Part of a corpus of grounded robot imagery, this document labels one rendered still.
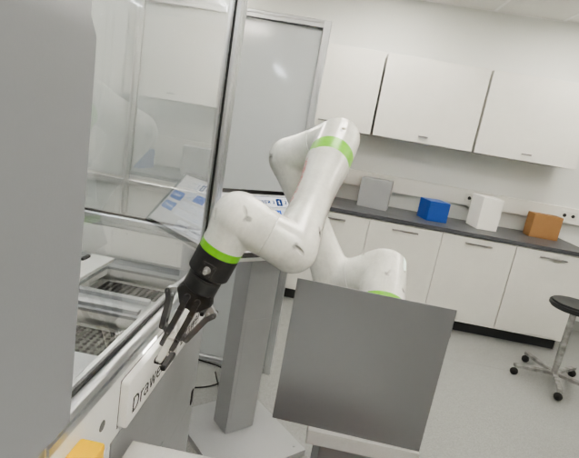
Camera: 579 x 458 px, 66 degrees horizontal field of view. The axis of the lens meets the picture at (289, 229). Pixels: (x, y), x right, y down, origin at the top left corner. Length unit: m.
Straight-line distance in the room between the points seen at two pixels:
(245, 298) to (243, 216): 1.14
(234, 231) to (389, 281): 0.53
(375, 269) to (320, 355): 0.30
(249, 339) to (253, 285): 0.26
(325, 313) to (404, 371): 0.23
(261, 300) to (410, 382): 1.03
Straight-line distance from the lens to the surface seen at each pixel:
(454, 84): 4.27
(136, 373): 1.04
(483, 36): 4.76
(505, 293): 4.26
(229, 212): 0.89
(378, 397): 1.19
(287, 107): 2.52
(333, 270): 1.34
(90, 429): 0.94
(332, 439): 1.24
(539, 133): 4.48
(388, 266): 1.28
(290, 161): 1.28
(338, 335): 1.11
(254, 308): 2.04
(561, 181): 4.99
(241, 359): 2.13
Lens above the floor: 1.48
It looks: 12 degrees down
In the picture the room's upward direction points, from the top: 10 degrees clockwise
